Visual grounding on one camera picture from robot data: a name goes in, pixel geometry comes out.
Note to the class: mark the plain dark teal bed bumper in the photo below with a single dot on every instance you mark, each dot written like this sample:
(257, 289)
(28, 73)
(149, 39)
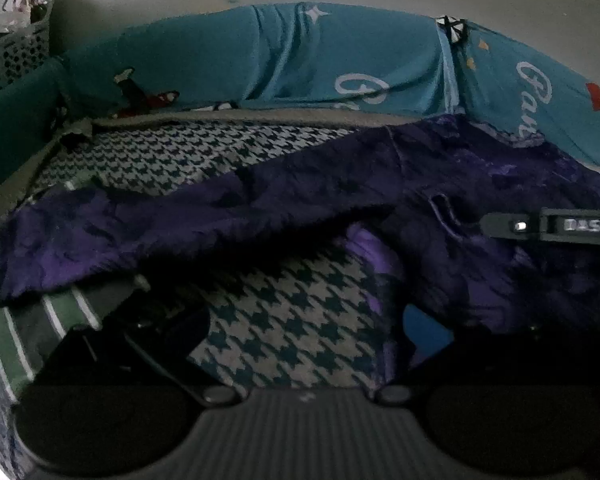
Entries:
(15, 130)

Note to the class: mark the white plastic basket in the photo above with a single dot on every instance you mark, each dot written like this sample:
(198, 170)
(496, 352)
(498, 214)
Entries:
(15, 60)

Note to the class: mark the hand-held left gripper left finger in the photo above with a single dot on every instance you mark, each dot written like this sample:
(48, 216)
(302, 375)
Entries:
(170, 347)

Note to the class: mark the teal printed bed bumper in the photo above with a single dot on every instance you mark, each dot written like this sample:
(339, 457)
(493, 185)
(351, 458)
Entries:
(280, 60)

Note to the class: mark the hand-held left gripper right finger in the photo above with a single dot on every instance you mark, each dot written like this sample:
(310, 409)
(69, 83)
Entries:
(425, 330)

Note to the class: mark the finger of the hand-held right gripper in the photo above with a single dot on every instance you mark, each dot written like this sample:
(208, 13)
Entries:
(505, 225)

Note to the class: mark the purple floral garment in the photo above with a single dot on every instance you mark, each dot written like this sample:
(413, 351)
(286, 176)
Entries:
(230, 210)

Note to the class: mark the green striped cloth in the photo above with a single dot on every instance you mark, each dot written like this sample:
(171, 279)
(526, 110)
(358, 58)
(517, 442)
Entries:
(25, 330)

